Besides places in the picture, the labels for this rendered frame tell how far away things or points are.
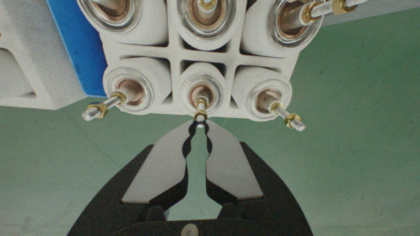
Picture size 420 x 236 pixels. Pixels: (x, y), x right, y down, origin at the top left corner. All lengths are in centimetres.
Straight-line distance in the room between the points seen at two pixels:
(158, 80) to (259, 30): 17
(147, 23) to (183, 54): 8
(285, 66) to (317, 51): 28
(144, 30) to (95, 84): 32
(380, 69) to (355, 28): 21
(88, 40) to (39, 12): 9
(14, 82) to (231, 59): 44
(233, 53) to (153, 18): 15
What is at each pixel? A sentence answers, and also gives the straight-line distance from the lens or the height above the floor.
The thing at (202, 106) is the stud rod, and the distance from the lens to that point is 16.
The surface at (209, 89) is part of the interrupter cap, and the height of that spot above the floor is 25.
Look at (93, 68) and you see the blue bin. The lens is 51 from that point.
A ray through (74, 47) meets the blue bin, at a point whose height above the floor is 10.
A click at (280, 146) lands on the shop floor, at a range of 72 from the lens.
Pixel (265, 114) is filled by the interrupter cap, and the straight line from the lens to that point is 25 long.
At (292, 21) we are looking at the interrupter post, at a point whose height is 27.
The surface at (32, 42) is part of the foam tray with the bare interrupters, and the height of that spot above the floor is 16.
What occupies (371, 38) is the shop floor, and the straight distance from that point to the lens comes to 72.
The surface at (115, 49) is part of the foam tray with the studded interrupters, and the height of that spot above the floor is 18.
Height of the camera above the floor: 46
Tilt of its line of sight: 61 degrees down
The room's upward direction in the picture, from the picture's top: 176 degrees clockwise
